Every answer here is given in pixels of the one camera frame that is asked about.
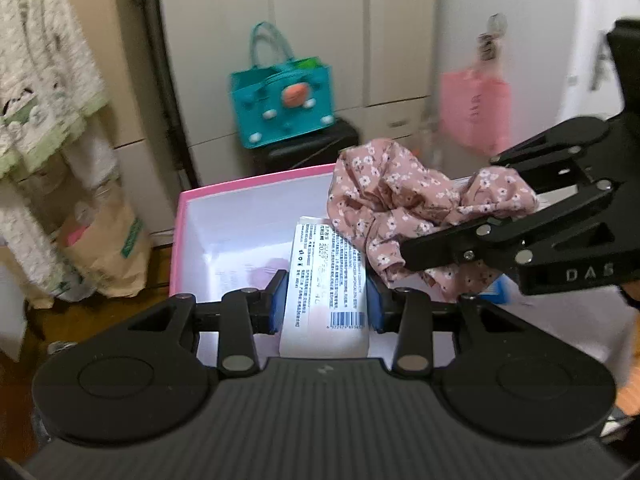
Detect metal door handle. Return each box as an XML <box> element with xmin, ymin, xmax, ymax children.
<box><xmin>592</xmin><ymin>45</ymin><xmax>617</xmax><ymax>88</ymax></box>

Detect white door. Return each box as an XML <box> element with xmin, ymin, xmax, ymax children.
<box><xmin>575</xmin><ymin>0</ymin><xmax>640</xmax><ymax>126</ymax></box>

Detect beige wooden cabinet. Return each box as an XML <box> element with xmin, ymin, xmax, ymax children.
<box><xmin>60</xmin><ymin>0</ymin><xmax>196</xmax><ymax>241</ymax></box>

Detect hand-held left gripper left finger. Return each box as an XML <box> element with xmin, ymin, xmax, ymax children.
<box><xmin>127</xmin><ymin>270</ymin><xmax>290</xmax><ymax>378</ymax></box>

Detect brown paper bag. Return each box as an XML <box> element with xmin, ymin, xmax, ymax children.
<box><xmin>60</xmin><ymin>195</ymin><xmax>151</xmax><ymax>298</ymax></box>

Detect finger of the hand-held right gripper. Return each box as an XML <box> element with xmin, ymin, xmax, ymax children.
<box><xmin>490</xmin><ymin>116</ymin><xmax>619</xmax><ymax>194</ymax></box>
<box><xmin>400</xmin><ymin>179</ymin><xmax>617</xmax><ymax>274</ymax></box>

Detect white barcode packet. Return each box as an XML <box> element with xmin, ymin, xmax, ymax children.
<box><xmin>279</xmin><ymin>216</ymin><xmax>371</xmax><ymax>358</ymax></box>

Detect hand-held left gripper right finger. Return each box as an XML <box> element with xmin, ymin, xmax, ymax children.
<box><xmin>367</xmin><ymin>281</ymin><xmax>526</xmax><ymax>377</ymax></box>

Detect black suitcase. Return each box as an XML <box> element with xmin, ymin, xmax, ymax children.
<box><xmin>252</xmin><ymin>120</ymin><xmax>360</xmax><ymax>178</ymax></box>

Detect white printed paper sheet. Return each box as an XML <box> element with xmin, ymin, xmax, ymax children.
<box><xmin>207</xmin><ymin>255</ymin><xmax>291</xmax><ymax>291</ymax></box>

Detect teal tote bag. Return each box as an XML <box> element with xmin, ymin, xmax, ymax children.
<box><xmin>230</xmin><ymin>21</ymin><xmax>335</xmax><ymax>150</ymax></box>

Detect pink floral cloth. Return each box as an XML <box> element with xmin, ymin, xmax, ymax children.
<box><xmin>327</xmin><ymin>139</ymin><xmax>541</xmax><ymax>301</ymax></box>

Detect wall hook with hair ties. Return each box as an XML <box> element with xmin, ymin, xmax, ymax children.
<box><xmin>475</xmin><ymin>14</ymin><xmax>508</xmax><ymax>63</ymax></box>

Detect white and green bathrobe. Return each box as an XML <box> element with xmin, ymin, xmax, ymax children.
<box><xmin>0</xmin><ymin>0</ymin><xmax>121</xmax><ymax>301</ymax></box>

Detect pink tote bag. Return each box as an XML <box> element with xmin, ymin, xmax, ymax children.
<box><xmin>439</xmin><ymin>60</ymin><xmax>512</xmax><ymax>153</ymax></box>

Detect pink cardboard box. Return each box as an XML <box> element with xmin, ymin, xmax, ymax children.
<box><xmin>169</xmin><ymin>162</ymin><xmax>551</xmax><ymax>361</ymax></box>

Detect beige wardrobe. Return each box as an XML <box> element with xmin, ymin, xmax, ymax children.
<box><xmin>155</xmin><ymin>0</ymin><xmax>441</xmax><ymax>186</ymax></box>

